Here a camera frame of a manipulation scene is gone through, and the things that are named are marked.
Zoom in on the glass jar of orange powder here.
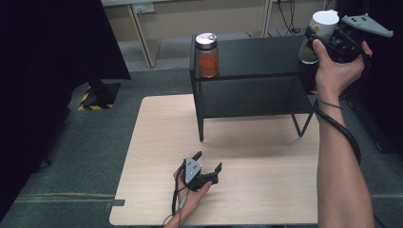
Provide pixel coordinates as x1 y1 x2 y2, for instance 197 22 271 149
195 32 221 79

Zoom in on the thin dark wrist band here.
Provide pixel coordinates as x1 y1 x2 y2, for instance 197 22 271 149
317 98 344 111

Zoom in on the white wall socket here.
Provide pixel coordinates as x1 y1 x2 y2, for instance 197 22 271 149
132 2 157 14

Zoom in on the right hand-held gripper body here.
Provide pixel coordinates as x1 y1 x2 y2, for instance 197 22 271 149
326 12 394 65

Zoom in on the yellow-black striped stand base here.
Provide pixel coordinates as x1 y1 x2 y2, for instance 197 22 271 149
77 80 122 112

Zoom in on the black metal shelf rack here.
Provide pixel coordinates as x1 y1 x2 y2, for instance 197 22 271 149
188 33 318 143

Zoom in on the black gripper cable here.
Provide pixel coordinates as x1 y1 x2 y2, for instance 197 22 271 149
312 94 386 228
161 163 188 228

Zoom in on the person's left hand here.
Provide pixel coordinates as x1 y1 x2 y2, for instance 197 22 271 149
172 169 213 222

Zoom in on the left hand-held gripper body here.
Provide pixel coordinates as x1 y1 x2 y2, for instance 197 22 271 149
181 155 221 193

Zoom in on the person's right hand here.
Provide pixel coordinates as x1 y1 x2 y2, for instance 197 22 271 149
312 38 374 101

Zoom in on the black curtain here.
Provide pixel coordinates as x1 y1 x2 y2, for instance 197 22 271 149
332 0 403 157
0 0 132 220

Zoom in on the white cup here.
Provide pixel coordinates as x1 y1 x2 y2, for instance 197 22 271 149
297 9 340 65

